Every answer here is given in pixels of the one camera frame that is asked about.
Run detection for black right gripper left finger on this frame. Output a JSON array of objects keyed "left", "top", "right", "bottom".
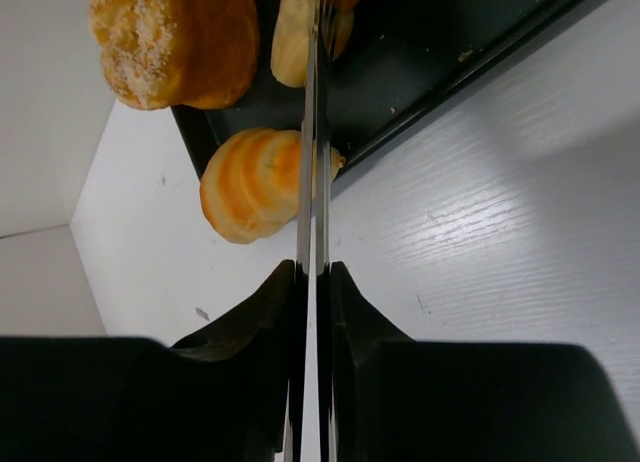
[{"left": 1, "top": 260, "right": 296, "bottom": 461}]

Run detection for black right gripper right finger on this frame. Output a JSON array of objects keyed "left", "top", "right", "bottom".
[{"left": 330, "top": 262, "right": 630, "bottom": 461}]

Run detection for metal tongs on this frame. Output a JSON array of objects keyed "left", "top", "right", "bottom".
[{"left": 296, "top": 0, "right": 341, "bottom": 461}]

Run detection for oval brown bread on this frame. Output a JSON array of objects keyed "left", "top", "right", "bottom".
[{"left": 270, "top": 0, "right": 367, "bottom": 89}]

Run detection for striped croissant bread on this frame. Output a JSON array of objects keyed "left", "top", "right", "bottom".
[{"left": 199, "top": 127, "right": 347, "bottom": 245}]

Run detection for large orange sugared bread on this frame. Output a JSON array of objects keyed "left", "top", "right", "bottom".
[{"left": 89, "top": 0, "right": 260, "bottom": 110}]

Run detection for small screw on table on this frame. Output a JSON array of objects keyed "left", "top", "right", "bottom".
[{"left": 195, "top": 307, "right": 210, "bottom": 321}]

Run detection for black baking tray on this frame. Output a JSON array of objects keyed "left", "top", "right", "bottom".
[{"left": 172, "top": 0, "right": 601, "bottom": 174}]

